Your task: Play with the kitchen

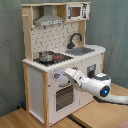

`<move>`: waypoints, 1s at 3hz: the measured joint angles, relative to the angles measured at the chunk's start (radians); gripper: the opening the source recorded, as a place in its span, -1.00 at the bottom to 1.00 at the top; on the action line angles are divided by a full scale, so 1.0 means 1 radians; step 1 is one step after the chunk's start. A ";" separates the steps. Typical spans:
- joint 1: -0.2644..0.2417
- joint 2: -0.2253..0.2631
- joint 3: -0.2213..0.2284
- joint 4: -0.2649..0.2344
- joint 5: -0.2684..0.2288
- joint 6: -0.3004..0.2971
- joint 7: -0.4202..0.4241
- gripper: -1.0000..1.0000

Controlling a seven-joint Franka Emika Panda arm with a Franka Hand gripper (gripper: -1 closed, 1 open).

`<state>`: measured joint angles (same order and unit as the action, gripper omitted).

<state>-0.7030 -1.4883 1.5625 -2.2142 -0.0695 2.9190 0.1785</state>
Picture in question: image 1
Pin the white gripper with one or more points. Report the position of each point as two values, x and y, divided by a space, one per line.
75 77

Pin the black stovetop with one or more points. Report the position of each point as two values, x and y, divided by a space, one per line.
58 58

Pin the grey ice dispenser panel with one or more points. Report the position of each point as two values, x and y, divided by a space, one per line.
91 71

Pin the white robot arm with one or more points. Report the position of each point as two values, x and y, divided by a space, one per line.
99 86

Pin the oven door with window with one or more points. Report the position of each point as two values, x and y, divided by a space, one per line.
64 97

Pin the wooden toy kitchen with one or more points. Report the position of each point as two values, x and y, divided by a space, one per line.
40 84

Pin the grey range hood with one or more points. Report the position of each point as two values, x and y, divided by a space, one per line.
48 18

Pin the grey sink basin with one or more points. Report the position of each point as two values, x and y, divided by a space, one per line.
79 51

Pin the silver cooking pot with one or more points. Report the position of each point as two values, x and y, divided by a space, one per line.
46 56

